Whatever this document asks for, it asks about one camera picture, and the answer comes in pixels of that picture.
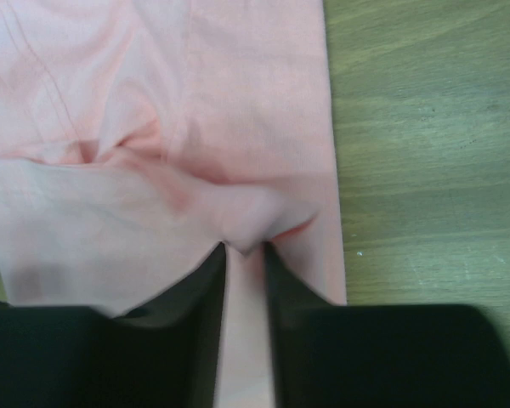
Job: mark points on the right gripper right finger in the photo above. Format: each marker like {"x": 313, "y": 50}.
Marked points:
{"x": 419, "y": 355}

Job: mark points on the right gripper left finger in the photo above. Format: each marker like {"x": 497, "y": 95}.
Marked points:
{"x": 163, "y": 353}

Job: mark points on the salmon pink t-shirt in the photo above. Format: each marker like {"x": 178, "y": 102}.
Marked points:
{"x": 137, "y": 135}

